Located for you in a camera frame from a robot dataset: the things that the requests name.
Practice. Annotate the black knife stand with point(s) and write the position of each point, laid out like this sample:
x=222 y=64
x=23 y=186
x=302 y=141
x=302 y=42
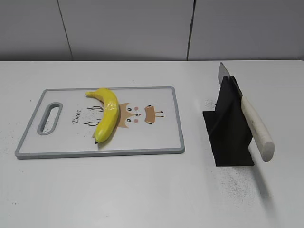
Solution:
x=228 y=130

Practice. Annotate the white grey-rimmed cutting board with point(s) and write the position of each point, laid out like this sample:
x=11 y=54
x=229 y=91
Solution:
x=64 y=121

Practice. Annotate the knife with white handle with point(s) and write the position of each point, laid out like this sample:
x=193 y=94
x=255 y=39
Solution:
x=258 y=129

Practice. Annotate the yellow plastic banana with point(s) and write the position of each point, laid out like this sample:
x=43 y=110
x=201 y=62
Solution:
x=110 y=114

